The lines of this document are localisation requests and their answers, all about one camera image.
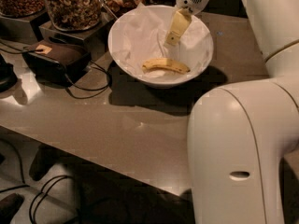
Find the dark object on floor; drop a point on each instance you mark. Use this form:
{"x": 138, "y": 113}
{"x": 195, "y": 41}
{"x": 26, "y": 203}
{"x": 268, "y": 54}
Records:
{"x": 9, "y": 206}

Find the black round object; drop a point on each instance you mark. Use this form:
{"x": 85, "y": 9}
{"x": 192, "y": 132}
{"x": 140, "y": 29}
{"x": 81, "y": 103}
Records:
{"x": 8, "y": 77}

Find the dark brown box device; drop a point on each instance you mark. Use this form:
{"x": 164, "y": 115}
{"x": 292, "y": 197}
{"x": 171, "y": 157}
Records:
{"x": 57, "y": 63}

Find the white bowl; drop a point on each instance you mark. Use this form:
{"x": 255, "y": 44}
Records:
{"x": 162, "y": 78}

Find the dark metal jar stand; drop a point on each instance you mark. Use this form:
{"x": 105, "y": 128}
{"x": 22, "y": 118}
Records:
{"x": 24, "y": 29}

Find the yellow banana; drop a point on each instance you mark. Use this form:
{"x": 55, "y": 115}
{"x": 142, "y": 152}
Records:
{"x": 166, "y": 64}

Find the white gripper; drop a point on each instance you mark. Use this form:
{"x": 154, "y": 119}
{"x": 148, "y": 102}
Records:
{"x": 191, "y": 0}

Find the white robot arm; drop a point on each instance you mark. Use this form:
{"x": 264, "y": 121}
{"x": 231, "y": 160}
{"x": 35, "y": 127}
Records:
{"x": 238, "y": 133}

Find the white paper liner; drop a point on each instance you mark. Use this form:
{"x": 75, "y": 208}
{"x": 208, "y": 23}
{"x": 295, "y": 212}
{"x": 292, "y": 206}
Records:
{"x": 140, "y": 38}

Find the glass jar of brown nuts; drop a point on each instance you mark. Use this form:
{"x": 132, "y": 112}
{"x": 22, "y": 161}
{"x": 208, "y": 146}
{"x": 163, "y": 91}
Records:
{"x": 20, "y": 8}

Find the glass jar of mixed nuts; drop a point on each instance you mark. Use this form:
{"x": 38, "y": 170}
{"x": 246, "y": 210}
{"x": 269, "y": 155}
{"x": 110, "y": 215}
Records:
{"x": 74, "y": 15}

